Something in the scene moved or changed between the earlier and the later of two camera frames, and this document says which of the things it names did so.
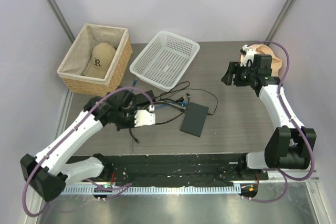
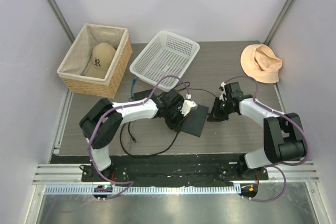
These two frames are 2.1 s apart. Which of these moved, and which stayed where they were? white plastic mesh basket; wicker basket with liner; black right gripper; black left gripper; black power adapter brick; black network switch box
Moved: black right gripper; black left gripper
Stayed: wicker basket with liner; black network switch box; black power adapter brick; white plastic mesh basket
